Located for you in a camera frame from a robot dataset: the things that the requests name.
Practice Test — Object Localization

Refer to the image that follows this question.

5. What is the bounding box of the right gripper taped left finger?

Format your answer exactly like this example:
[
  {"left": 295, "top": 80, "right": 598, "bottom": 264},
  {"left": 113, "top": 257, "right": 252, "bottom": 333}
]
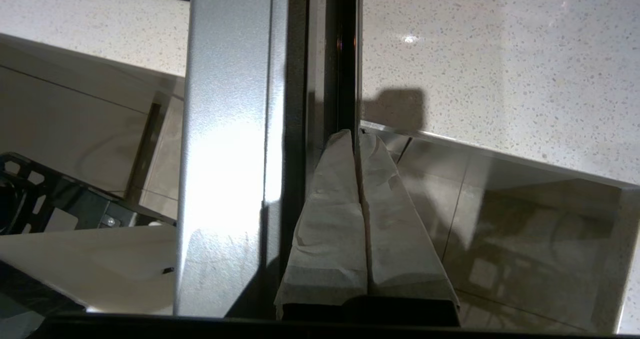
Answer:
[{"left": 274, "top": 129, "right": 369, "bottom": 322}]

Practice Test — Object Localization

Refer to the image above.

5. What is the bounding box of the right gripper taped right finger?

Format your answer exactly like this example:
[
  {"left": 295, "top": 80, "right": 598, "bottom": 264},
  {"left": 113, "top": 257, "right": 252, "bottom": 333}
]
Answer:
[{"left": 357, "top": 130, "right": 460, "bottom": 326}]

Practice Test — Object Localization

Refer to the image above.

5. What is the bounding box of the dark glass microwave door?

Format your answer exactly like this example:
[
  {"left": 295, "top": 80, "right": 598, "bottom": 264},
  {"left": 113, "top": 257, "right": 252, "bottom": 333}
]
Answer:
[{"left": 174, "top": 0, "right": 363, "bottom": 320}]

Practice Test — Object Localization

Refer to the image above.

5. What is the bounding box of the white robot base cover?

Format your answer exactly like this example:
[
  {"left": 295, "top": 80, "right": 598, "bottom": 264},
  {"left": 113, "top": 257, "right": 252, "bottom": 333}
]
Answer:
[{"left": 0, "top": 223, "right": 177, "bottom": 315}]

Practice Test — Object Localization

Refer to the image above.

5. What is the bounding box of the black perforated robot bracket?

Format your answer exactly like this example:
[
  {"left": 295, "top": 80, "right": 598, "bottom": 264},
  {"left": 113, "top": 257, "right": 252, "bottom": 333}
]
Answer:
[{"left": 0, "top": 151, "right": 177, "bottom": 236}]

